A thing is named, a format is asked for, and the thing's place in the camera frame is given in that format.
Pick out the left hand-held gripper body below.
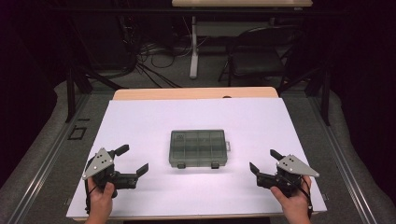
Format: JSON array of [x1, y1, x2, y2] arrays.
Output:
[[81, 147, 139, 199]]

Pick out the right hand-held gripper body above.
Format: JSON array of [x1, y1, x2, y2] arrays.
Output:
[[255, 153, 320, 199]]

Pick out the clear grey compartment organizer box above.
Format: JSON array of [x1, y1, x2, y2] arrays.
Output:
[[168, 129, 232, 170]]

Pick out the person's right hand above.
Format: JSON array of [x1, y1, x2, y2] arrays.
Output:
[[269, 175, 313, 224]]

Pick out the person's left hand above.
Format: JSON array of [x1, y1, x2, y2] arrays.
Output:
[[85, 177, 117, 224]]

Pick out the black metal stand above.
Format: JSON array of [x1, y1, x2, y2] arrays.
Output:
[[64, 18, 125, 124], [276, 59, 332, 127]]

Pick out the white board sheet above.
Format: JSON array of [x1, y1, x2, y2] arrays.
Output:
[[65, 97, 328, 219]]

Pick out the light wooden table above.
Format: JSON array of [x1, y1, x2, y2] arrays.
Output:
[[73, 86, 319, 222]]

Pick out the black folding chair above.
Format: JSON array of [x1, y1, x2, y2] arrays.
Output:
[[217, 25, 304, 88]]

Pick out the white-legged desk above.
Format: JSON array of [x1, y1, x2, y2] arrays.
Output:
[[171, 0, 314, 79]]

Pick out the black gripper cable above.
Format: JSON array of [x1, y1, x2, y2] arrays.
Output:
[[84, 178, 98, 216], [288, 175, 314, 219]]

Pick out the metal floor rail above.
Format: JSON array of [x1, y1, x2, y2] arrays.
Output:
[[6, 92, 92, 224], [306, 92, 379, 224]]

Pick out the bundle of floor cables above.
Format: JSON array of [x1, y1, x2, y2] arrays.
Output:
[[118, 15, 213, 90]]

